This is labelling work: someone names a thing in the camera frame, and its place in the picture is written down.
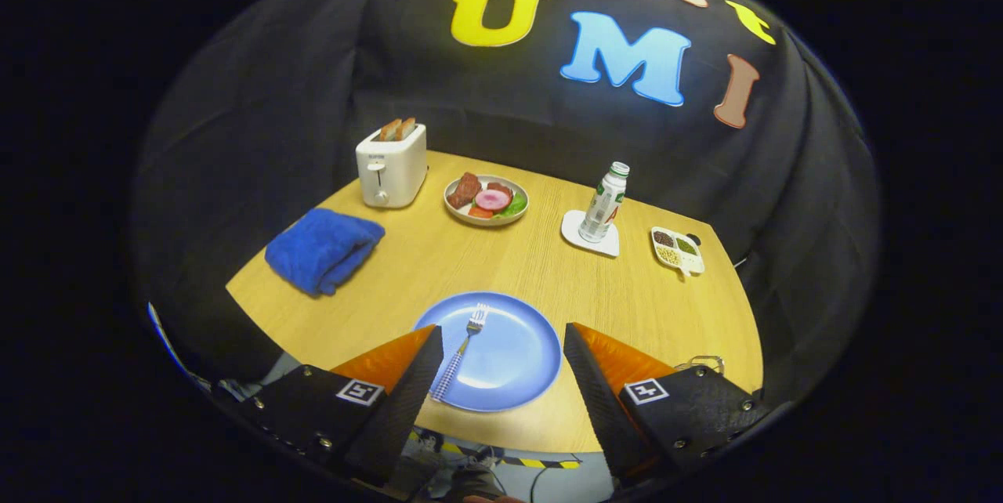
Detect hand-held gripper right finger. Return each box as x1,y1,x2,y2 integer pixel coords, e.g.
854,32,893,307
563,323,773,480

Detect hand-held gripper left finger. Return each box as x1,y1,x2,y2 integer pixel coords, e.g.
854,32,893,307
235,324,445,488

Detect checked handle fork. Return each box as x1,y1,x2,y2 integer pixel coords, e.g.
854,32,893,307
430,303,490,402

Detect person's legs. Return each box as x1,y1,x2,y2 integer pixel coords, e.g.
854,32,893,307
388,429,506,503

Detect blue round plate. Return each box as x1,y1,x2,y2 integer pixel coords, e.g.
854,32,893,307
413,291,563,413

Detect white divided bean dish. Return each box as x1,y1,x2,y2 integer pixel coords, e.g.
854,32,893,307
650,226,706,278

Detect white coaster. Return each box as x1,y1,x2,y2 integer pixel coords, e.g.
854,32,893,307
560,209,621,258

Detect blue folded towel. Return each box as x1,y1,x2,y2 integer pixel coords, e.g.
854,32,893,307
265,208,386,297

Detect white drink bottle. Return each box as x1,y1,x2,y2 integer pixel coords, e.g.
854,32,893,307
578,161,631,244

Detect beige food plate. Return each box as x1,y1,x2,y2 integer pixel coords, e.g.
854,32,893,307
444,172,530,227

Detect brown meat slice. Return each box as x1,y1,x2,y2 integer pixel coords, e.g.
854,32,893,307
447,172,483,210

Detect white toaster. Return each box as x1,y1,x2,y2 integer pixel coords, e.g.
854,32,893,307
356,124,429,210

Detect black backdrop cloth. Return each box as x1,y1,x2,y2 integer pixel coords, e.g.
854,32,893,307
133,0,882,410

